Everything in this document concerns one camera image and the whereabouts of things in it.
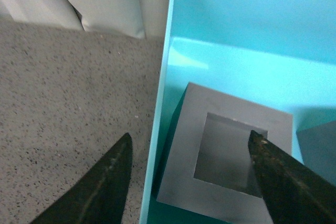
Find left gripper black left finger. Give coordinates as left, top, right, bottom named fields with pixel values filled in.
left=32, top=133, right=133, bottom=223

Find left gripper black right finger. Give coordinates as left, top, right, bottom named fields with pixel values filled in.
left=248, top=131, right=335, bottom=223

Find gray block with round recess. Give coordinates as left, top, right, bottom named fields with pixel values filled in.
left=297, top=121, right=335, bottom=185

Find gray block with square recess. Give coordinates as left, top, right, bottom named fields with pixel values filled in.
left=157, top=83, right=292, bottom=223

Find light blue plastic box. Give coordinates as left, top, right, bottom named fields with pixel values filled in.
left=140, top=0, right=335, bottom=223

